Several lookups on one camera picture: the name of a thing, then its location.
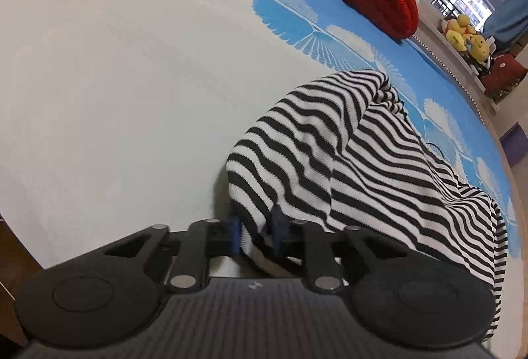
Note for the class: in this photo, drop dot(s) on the blue white printed bed sheet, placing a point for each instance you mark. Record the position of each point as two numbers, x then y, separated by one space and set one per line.
123 74

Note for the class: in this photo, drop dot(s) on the grey stitched mattress pad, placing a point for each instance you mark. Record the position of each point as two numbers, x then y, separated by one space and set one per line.
453 82

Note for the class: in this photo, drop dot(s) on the dark red plush cushion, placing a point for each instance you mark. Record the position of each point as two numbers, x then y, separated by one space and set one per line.
505 74

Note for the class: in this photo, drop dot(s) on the black white striped shirt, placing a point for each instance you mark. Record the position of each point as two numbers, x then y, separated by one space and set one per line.
350 161

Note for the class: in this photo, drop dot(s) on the yellow plush toy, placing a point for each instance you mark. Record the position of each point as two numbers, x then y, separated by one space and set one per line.
458 31
478 47

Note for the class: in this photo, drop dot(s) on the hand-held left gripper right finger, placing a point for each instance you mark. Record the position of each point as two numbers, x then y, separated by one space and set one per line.
277 229

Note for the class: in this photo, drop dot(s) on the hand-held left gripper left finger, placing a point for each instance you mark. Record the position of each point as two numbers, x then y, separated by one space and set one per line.
235 233

